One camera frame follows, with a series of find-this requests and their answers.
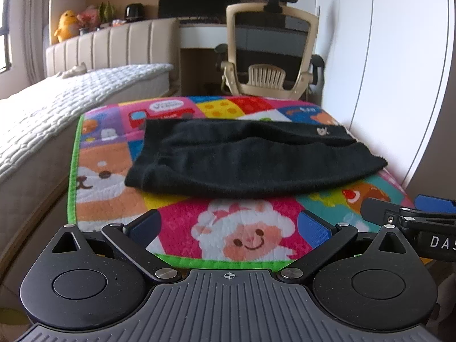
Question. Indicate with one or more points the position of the grey curtain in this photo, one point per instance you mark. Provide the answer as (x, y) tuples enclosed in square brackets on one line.
[(40, 25)]

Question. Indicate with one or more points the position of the yellow plush toy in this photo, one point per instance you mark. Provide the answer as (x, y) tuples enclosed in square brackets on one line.
[(66, 25)]

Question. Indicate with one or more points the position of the white desk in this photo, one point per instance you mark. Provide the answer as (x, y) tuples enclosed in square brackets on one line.
[(199, 35)]

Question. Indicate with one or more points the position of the black garment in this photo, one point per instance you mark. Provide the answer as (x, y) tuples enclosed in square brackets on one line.
[(249, 160)]

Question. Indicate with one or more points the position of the green cactus plant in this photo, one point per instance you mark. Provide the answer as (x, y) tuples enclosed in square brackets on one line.
[(106, 11)]

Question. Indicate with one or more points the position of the black round jar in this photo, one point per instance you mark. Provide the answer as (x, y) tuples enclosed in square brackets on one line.
[(134, 12)]

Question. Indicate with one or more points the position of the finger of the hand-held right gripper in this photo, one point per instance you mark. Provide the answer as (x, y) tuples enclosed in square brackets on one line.
[(436, 203), (379, 211)]

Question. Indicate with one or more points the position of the small beige toy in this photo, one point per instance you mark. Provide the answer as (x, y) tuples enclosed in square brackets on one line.
[(74, 70)]

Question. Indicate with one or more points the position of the pink flower bouquet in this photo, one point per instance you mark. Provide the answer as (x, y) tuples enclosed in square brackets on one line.
[(87, 16)]

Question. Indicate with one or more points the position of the white quilted mattress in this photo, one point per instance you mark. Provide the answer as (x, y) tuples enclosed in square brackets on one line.
[(71, 96)]

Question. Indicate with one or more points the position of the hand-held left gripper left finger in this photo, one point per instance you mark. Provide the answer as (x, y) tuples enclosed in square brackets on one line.
[(142, 228)]

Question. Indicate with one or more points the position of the colourful cartoon play mat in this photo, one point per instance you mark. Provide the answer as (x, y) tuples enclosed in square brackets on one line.
[(267, 217)]

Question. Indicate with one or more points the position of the dark keyboard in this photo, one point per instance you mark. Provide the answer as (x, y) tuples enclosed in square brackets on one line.
[(203, 20)]

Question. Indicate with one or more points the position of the window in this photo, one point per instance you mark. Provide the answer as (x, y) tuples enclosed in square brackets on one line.
[(4, 25)]

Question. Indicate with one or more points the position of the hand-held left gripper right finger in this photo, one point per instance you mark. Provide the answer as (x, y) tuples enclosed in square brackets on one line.
[(314, 228)]

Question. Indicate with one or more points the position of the beige mesh office chair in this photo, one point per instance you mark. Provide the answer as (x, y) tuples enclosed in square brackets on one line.
[(270, 42)]

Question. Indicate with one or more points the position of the beige upholstered bed frame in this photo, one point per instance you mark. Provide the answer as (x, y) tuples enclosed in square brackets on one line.
[(117, 46)]

